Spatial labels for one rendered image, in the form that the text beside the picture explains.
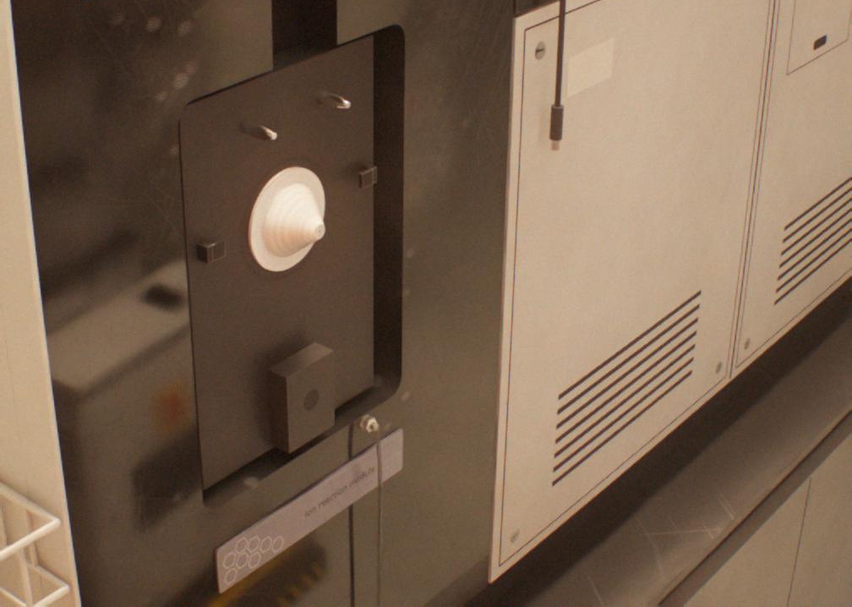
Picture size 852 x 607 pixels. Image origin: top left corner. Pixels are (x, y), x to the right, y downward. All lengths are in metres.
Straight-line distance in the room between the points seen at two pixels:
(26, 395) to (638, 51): 0.56
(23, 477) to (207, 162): 0.20
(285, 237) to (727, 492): 0.72
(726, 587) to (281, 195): 0.79
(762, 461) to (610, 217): 0.43
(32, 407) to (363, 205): 0.26
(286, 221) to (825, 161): 0.82
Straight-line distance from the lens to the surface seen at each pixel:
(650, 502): 1.44
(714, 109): 1.28
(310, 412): 0.92
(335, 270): 0.92
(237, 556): 0.93
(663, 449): 1.49
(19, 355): 0.77
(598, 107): 1.11
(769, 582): 1.62
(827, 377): 1.67
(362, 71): 0.89
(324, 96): 0.86
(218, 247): 0.82
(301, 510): 0.96
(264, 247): 0.86
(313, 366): 0.91
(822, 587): 1.83
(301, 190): 0.86
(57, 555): 0.84
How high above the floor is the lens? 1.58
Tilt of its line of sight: 27 degrees down
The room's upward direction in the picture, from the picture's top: 1 degrees clockwise
